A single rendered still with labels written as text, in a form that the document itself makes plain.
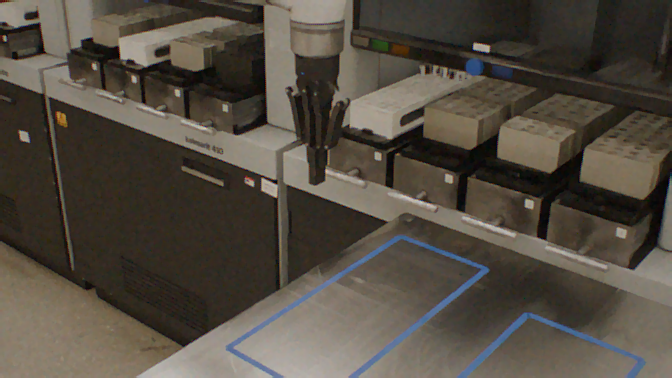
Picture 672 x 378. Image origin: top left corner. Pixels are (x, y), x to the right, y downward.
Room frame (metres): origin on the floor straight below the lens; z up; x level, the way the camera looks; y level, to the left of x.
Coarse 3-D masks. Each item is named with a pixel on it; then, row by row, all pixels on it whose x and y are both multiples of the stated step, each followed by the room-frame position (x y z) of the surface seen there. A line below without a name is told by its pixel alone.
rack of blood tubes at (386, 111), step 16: (416, 80) 1.58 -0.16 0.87; (432, 80) 1.59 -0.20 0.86; (448, 80) 1.59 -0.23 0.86; (464, 80) 1.59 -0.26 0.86; (368, 96) 1.48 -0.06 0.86; (384, 96) 1.49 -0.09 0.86; (400, 96) 1.49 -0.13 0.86; (416, 96) 1.48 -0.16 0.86; (432, 96) 1.49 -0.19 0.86; (352, 112) 1.44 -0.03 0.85; (368, 112) 1.41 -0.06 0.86; (384, 112) 1.39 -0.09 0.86; (400, 112) 1.40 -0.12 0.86; (416, 112) 1.55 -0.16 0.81; (384, 128) 1.39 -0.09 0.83; (400, 128) 1.40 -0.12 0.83
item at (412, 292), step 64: (384, 256) 0.94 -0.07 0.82; (448, 256) 0.94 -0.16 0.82; (512, 256) 0.94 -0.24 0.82; (256, 320) 0.79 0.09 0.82; (320, 320) 0.79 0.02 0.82; (384, 320) 0.79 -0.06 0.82; (448, 320) 0.79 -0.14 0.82; (512, 320) 0.79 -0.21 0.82; (576, 320) 0.79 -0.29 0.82; (640, 320) 0.80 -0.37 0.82
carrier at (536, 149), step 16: (512, 128) 1.27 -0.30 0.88; (528, 128) 1.27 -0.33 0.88; (512, 144) 1.27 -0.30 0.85; (528, 144) 1.25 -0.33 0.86; (544, 144) 1.23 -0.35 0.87; (560, 144) 1.22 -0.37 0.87; (512, 160) 1.27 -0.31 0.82; (528, 160) 1.25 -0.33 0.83; (544, 160) 1.23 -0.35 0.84; (560, 160) 1.22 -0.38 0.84
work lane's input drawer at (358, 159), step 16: (352, 128) 1.43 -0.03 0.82; (368, 128) 1.41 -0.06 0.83; (416, 128) 1.43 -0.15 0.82; (352, 144) 1.39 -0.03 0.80; (368, 144) 1.37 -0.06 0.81; (384, 144) 1.35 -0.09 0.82; (400, 144) 1.38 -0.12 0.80; (336, 160) 1.41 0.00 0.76; (352, 160) 1.39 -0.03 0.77; (368, 160) 1.36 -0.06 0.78; (384, 160) 1.34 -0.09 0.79; (336, 176) 1.36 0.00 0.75; (352, 176) 1.35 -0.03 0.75; (368, 176) 1.36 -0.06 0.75; (384, 176) 1.34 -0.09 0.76
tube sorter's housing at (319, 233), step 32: (352, 0) 1.51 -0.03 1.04; (352, 64) 1.50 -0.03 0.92; (384, 64) 1.58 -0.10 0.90; (416, 64) 1.67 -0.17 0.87; (352, 96) 1.50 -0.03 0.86; (288, 160) 1.49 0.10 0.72; (288, 192) 1.49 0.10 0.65; (320, 192) 1.44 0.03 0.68; (352, 192) 1.39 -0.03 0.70; (384, 192) 1.34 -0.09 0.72; (288, 224) 1.49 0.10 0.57; (320, 224) 1.44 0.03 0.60; (352, 224) 1.39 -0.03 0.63; (384, 224) 1.34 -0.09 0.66; (448, 224) 1.25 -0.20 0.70; (544, 224) 1.19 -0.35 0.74; (288, 256) 1.49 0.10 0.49; (320, 256) 1.44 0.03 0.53; (544, 256) 1.14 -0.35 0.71; (640, 256) 1.09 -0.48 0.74; (640, 288) 1.04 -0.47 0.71
